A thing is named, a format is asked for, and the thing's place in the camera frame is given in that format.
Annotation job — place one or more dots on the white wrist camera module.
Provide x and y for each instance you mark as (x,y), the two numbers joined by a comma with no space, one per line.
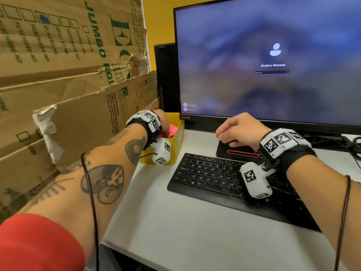
(255,180)
(162,150)

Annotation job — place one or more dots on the white marker wrist tracker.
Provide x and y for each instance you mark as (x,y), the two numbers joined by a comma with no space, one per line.
(146,118)
(282,141)

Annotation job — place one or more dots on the large printed cardboard sheet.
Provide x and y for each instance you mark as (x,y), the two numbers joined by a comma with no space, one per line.
(56,39)

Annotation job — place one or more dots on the pink cloth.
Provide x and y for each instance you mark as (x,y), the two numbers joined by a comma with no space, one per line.
(172,132)

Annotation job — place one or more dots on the yellow box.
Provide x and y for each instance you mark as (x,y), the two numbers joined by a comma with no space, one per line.
(177,143)

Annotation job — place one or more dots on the person's right forearm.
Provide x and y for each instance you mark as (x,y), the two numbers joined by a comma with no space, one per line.
(318,194)

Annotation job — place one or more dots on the torn brown cardboard box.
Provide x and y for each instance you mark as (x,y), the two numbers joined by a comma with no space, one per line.
(84,118)

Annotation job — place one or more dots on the black desktop computer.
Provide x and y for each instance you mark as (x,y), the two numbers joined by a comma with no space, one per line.
(166,78)

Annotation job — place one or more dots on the person's left hand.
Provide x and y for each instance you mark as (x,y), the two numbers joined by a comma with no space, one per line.
(165,124)

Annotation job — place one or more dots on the person's right fingers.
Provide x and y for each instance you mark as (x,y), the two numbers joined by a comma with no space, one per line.
(225,134)

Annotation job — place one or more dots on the person's left forearm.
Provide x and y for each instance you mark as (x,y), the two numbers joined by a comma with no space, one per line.
(84,180)

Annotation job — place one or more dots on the black monitor base red stripe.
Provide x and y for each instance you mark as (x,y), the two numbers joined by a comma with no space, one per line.
(234,154)

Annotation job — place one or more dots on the black keyboard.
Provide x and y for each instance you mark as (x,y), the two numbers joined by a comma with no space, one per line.
(208,177)

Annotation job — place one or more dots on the red shirt sleeve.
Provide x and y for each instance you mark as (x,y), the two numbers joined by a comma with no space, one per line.
(36,245)

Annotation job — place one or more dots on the person's right hand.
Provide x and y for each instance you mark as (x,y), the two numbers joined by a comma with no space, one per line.
(245,129)

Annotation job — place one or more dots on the torn white paper tape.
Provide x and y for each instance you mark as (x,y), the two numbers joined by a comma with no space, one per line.
(45,124)

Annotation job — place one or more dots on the black computer monitor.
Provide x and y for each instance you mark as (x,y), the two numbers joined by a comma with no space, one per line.
(253,53)

